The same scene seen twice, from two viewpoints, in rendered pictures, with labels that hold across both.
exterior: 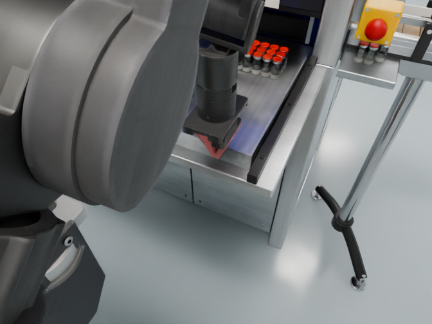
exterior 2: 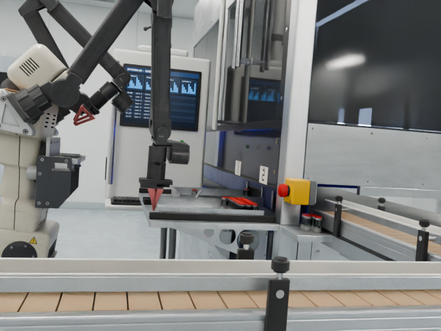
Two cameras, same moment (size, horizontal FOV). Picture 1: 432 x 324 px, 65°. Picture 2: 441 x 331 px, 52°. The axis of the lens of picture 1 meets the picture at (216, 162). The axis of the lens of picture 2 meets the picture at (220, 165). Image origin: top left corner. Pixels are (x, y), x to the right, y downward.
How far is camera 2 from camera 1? 129 cm
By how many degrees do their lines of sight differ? 63
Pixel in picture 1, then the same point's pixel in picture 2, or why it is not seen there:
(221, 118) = (149, 176)
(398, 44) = (330, 222)
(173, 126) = (69, 100)
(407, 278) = not seen: outside the picture
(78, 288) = (58, 184)
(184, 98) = (73, 97)
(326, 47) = (277, 209)
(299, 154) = not seen: hidden behind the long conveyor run
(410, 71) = (336, 246)
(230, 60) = (154, 148)
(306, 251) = not seen: outside the picture
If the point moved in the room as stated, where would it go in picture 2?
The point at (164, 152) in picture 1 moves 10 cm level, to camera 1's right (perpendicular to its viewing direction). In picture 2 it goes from (65, 102) to (79, 101)
